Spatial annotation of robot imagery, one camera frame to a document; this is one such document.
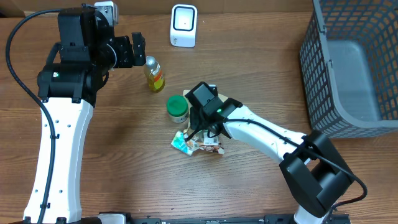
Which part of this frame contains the white barcode snack packet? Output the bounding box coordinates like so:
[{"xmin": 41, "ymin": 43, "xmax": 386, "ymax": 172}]
[{"xmin": 193, "ymin": 131, "xmax": 225, "ymax": 155}]

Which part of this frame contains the green lid jar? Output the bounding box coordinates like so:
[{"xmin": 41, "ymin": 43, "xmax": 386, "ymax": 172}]
[{"xmin": 166, "ymin": 95, "xmax": 188, "ymax": 123}]

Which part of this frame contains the teal tissue pack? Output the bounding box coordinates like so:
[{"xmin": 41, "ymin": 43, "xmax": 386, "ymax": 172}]
[{"xmin": 170, "ymin": 131, "xmax": 193, "ymax": 156}]

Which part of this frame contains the brown snack packet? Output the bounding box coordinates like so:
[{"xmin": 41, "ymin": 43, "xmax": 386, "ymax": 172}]
[{"xmin": 182, "ymin": 89, "xmax": 228, "ymax": 134}]

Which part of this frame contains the yellow liquid bottle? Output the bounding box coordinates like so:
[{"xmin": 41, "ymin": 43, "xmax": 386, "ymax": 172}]
[{"xmin": 144, "ymin": 56, "xmax": 165, "ymax": 92}]

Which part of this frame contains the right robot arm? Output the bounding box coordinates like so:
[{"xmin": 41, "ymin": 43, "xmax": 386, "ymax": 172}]
[{"xmin": 183, "ymin": 82, "xmax": 354, "ymax": 223}]

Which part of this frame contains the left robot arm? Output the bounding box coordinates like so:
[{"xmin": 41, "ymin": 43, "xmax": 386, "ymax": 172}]
[{"xmin": 22, "ymin": 1, "xmax": 146, "ymax": 224}]

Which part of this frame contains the white barcode scanner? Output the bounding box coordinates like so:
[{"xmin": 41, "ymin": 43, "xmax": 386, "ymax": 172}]
[{"xmin": 170, "ymin": 4, "xmax": 198, "ymax": 48}]

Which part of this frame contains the grey plastic basket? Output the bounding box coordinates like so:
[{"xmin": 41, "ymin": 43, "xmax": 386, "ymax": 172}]
[{"xmin": 299, "ymin": 0, "xmax": 397, "ymax": 138}]

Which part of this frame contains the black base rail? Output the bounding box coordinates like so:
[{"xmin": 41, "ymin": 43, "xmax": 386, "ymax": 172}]
[{"xmin": 99, "ymin": 212, "xmax": 352, "ymax": 224}]

